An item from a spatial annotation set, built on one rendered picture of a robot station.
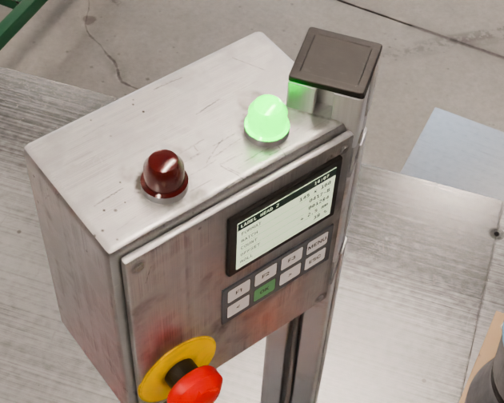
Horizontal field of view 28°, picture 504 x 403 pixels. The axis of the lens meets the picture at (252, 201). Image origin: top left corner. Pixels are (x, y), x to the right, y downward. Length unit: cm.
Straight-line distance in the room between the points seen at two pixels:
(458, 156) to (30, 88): 63
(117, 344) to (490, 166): 93
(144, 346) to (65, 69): 216
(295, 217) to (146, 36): 223
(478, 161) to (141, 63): 145
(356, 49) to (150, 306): 19
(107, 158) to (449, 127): 97
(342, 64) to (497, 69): 224
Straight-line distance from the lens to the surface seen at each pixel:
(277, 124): 56
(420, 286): 131
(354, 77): 58
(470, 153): 146
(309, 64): 58
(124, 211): 54
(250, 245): 59
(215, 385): 64
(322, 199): 61
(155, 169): 53
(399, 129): 260
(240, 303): 64
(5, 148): 145
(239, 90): 60
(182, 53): 275
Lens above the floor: 190
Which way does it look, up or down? 52 degrees down
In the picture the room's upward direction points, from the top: 3 degrees clockwise
